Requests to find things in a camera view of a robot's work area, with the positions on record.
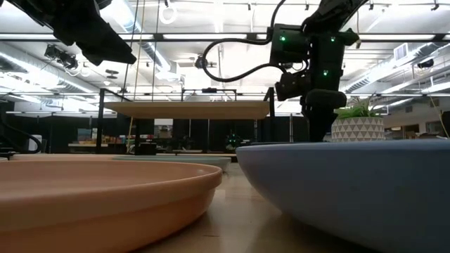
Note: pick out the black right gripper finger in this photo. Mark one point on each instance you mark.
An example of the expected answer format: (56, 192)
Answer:
(320, 126)

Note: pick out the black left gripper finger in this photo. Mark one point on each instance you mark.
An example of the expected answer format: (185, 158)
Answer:
(109, 49)

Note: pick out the blue plate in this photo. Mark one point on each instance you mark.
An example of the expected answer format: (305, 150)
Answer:
(351, 193)

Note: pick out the grey plate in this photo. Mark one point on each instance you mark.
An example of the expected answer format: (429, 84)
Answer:
(197, 162)

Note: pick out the orange plate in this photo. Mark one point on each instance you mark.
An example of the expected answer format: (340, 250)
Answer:
(105, 211)

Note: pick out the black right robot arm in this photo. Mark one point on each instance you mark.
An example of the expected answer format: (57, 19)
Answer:
(334, 14)

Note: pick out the succulent in patterned white pot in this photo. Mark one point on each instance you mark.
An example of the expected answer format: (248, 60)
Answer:
(356, 129)

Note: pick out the black ceiling spotlight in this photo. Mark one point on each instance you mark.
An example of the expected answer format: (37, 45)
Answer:
(61, 56)

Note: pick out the black beam with light bars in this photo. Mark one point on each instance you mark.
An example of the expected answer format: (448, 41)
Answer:
(158, 36)

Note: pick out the black robot with green light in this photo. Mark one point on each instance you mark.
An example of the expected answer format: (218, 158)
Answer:
(232, 140)

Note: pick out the white canister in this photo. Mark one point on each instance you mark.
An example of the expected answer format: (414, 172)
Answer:
(35, 144)

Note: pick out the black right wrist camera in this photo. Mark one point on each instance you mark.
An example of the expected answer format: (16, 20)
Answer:
(292, 88)

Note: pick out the black round ceiling camera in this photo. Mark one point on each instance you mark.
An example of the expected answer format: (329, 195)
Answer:
(201, 62)

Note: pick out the wooden shelf with black frame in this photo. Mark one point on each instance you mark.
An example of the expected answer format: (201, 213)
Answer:
(190, 109)

